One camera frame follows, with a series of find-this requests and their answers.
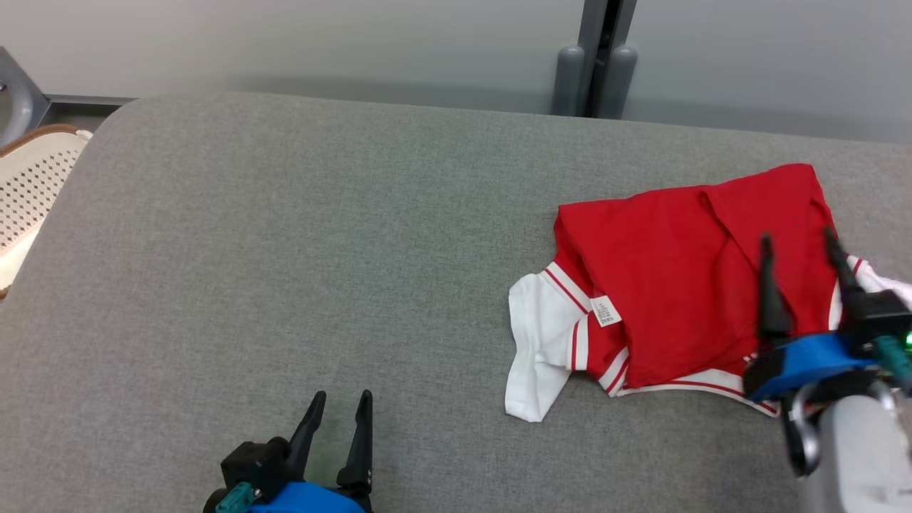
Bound red white basketball jersey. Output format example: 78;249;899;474
504;164;912;423

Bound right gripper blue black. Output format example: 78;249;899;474
743;228;881;404

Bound grey baseboard strip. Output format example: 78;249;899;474
46;95;136;108

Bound cream laundry basket brown rim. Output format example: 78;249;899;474
0;125;93;300

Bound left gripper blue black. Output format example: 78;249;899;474
203;390;374;513

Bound grey metal partition post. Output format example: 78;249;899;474
552;0;639;120

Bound grey metal desk leg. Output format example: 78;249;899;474
0;46;51;147

